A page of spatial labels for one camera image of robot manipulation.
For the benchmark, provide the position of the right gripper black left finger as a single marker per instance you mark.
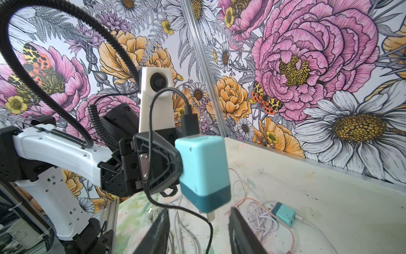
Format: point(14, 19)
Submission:
point(156, 239)

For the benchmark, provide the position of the teal charger with black cable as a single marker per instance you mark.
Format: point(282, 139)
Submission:
point(205, 181)

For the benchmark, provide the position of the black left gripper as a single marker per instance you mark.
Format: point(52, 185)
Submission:
point(132, 165)

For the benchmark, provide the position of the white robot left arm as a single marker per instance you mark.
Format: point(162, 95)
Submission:
point(35, 157)

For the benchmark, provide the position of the teal charger with white cable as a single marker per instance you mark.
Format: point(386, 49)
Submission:
point(284, 213)

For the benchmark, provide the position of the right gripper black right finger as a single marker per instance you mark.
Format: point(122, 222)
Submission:
point(242, 238)

